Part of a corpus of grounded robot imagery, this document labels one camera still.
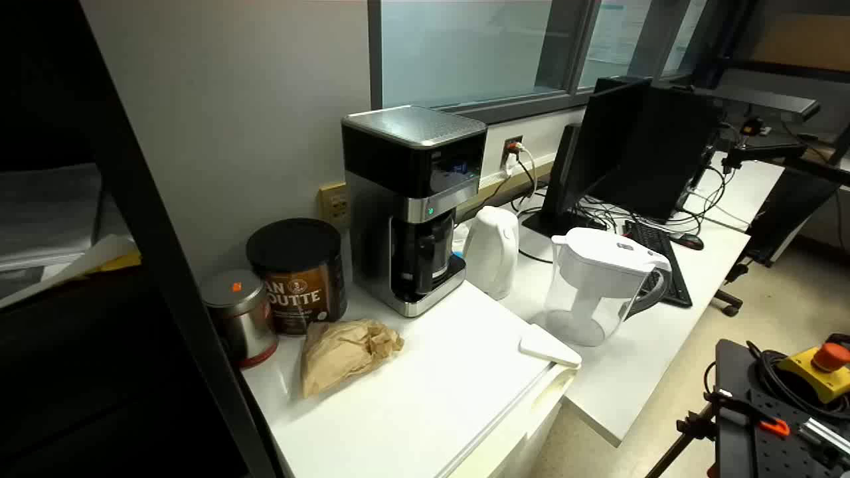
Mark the crumpled brown paper bag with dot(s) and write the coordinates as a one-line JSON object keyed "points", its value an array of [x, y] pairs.
{"points": [[341, 354]]}

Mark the black perforated work table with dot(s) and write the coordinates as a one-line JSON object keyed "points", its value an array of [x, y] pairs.
{"points": [[754, 443]]}

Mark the black camera tripod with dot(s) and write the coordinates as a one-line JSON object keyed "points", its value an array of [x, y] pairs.
{"points": [[686, 435]]}

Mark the black metal frame post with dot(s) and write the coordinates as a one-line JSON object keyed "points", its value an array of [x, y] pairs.
{"points": [[151, 222]]}

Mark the black office chair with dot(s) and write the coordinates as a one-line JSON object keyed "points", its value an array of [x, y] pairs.
{"points": [[784, 217]]}

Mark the white electric kettle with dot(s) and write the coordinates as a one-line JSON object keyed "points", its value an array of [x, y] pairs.
{"points": [[495, 251]]}

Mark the grey window frame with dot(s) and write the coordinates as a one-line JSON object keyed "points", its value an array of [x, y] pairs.
{"points": [[479, 100]]}

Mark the white mini fridge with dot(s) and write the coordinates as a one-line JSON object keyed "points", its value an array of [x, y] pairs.
{"points": [[435, 390]]}

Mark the beige wall socket plate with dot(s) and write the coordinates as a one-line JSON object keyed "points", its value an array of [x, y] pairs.
{"points": [[334, 201]]}

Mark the stainless steel canister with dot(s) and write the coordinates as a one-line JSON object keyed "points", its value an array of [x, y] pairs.
{"points": [[240, 319]]}

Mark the black computer monitor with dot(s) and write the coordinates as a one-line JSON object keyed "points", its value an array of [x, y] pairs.
{"points": [[639, 147]]}

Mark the black silver coffee machine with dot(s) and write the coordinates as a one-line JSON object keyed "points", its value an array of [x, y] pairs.
{"points": [[403, 169]]}

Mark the black keyboard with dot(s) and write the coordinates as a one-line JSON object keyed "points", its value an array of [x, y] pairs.
{"points": [[666, 261]]}

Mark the yellow emergency stop button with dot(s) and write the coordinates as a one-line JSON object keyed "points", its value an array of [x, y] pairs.
{"points": [[825, 366]]}

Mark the black computer mouse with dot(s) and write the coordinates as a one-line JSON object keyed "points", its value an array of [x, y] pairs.
{"points": [[691, 241]]}

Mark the dark brown coffee can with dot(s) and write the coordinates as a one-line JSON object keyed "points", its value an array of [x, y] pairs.
{"points": [[302, 279]]}

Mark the white water filter pitcher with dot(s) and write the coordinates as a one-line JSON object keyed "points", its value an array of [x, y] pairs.
{"points": [[597, 279]]}

